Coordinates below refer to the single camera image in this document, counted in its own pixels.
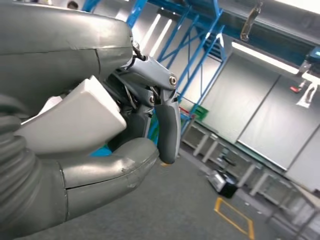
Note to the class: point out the long ceiling light strip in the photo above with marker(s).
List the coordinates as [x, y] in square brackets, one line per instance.
[265, 57]

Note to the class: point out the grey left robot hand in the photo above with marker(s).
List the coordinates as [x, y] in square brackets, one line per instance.
[50, 43]

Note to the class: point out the black floor box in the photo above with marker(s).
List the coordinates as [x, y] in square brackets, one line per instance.
[225, 188]

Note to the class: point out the green wall sign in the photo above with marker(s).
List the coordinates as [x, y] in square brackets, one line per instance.
[201, 112]

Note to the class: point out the hanging metal bracket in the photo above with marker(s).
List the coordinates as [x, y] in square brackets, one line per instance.
[250, 23]

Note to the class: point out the blue overhead crane beam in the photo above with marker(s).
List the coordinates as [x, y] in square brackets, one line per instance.
[275, 46]

